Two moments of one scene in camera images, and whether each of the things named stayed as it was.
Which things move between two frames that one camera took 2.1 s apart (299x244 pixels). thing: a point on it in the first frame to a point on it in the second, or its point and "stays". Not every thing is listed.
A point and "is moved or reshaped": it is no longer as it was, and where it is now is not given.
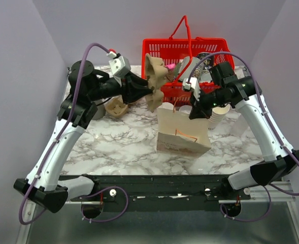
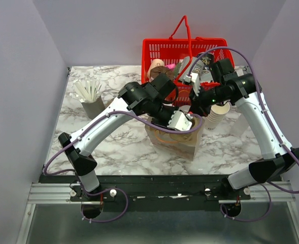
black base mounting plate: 161,192 stays
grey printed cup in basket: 187,74 stays
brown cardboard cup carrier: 157,74 to 179,138
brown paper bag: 177,132 is moved or reshaped
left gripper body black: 107,88 to 161,114
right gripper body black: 208,100 stays
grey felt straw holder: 101,109 stays
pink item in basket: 171,66 stays
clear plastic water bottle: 239,126 stays
